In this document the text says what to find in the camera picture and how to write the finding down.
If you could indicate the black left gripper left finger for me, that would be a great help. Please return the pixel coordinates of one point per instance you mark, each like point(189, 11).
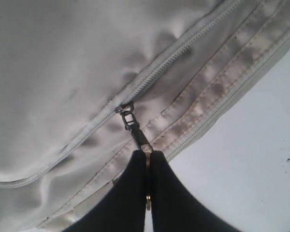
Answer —
point(123, 207)

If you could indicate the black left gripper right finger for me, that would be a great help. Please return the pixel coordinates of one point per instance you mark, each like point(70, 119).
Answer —
point(173, 207)

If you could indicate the gold key ring zipper pull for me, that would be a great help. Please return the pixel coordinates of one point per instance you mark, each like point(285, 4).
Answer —
point(131, 124)

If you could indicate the cream fabric duffel bag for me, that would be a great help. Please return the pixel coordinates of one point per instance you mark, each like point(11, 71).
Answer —
point(68, 67)

